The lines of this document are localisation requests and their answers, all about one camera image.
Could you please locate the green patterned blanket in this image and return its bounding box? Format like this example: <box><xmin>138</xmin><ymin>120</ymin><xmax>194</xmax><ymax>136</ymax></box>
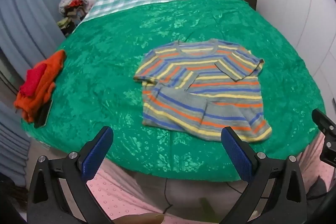
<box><xmin>21</xmin><ymin>0</ymin><xmax>326</xmax><ymax>182</ymax></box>

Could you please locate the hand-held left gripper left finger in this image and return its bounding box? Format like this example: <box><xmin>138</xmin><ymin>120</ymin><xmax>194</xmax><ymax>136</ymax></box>
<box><xmin>26</xmin><ymin>126</ymin><xmax>114</xmax><ymax>224</ymax></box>

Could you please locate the person's left hand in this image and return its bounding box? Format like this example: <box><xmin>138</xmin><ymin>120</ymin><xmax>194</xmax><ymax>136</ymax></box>
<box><xmin>113</xmin><ymin>213</ymin><xmax>165</xmax><ymax>224</ymax></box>

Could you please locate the pile of mixed clothes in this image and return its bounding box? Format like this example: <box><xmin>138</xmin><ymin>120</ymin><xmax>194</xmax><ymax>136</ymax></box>
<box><xmin>56</xmin><ymin>0</ymin><xmax>91</xmax><ymax>37</ymax></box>

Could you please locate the orange cloth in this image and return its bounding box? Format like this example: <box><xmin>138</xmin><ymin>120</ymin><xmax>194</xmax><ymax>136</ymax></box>
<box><xmin>14</xmin><ymin>49</ymin><xmax>67</xmax><ymax>123</ymax></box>

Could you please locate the striped knit shirt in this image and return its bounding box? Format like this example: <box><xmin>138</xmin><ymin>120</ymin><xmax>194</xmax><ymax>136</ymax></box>
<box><xmin>133</xmin><ymin>39</ymin><xmax>272</xmax><ymax>144</ymax></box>

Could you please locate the grey curtain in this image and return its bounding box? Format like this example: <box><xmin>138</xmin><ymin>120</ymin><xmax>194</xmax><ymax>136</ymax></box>
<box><xmin>0</xmin><ymin>0</ymin><xmax>71</xmax><ymax>188</ymax></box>

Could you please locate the black cable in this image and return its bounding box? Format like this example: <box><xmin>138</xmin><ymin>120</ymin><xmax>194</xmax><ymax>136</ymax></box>
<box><xmin>162</xmin><ymin>178</ymin><xmax>174</xmax><ymax>214</ymax></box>

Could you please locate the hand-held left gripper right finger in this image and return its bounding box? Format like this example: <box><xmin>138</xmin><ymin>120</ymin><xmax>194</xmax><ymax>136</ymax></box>
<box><xmin>220</xmin><ymin>126</ymin><xmax>307</xmax><ymax>224</ymax></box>

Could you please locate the black phone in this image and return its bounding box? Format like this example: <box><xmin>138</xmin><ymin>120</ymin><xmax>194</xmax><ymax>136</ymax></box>
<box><xmin>34</xmin><ymin>101</ymin><xmax>53</xmax><ymax>128</ymax></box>

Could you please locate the pink dotted bed sheet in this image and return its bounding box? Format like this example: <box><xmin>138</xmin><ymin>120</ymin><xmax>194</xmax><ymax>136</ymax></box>
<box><xmin>26</xmin><ymin>132</ymin><xmax>336</xmax><ymax>224</ymax></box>

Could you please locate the red cloth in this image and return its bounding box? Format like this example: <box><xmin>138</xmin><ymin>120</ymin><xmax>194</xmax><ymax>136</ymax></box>
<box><xmin>20</xmin><ymin>67</ymin><xmax>48</xmax><ymax>97</ymax></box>

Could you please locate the white wardrobe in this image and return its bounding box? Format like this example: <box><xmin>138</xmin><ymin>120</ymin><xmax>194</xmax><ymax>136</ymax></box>
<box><xmin>256</xmin><ymin>0</ymin><xmax>336</xmax><ymax>109</ymax></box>

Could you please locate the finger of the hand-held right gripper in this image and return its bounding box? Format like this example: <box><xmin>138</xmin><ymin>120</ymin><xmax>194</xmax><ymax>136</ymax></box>
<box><xmin>312</xmin><ymin>109</ymin><xmax>336</xmax><ymax>167</ymax></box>

